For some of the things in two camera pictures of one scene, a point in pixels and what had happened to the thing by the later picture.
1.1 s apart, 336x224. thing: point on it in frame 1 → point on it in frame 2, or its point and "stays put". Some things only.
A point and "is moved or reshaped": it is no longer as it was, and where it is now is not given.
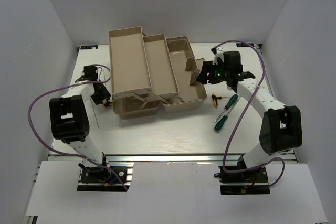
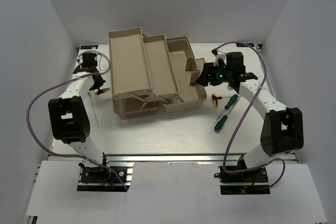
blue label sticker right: (238, 44) stays put
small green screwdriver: (230, 104) stays put
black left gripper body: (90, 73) → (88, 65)
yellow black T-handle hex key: (106, 104) is moved or reshaped
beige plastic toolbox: (147, 72) stays put
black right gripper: (208, 67) stays put
